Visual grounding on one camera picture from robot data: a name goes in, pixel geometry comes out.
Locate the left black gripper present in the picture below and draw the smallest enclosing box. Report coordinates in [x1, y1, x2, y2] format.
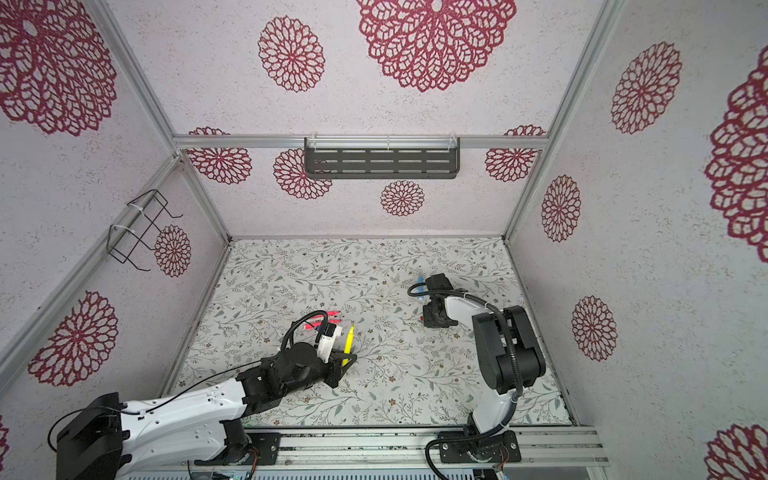
[284, 348, 358, 398]

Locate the pink highlighter pen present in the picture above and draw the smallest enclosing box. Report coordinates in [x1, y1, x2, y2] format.
[304, 319, 341, 330]
[311, 310, 341, 320]

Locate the yellow highlighter pen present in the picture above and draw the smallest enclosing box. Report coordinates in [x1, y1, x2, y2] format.
[342, 326, 354, 366]

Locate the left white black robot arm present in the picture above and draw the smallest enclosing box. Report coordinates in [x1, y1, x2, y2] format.
[48, 342, 357, 479]

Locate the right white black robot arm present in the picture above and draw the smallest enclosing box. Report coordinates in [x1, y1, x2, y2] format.
[407, 274, 546, 476]

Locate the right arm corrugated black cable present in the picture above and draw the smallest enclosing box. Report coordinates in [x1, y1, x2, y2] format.
[407, 281, 526, 480]

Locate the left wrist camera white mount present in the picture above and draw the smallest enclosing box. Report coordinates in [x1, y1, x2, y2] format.
[316, 323, 343, 363]

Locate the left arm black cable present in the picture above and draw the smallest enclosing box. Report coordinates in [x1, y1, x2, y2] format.
[279, 309, 331, 355]

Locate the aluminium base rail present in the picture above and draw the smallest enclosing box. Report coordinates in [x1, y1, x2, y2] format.
[106, 425, 611, 474]

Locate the dark metal wall shelf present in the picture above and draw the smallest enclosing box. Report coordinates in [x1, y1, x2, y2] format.
[304, 137, 461, 180]

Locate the black wire wall rack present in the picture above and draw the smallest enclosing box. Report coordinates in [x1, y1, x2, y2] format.
[105, 189, 183, 272]

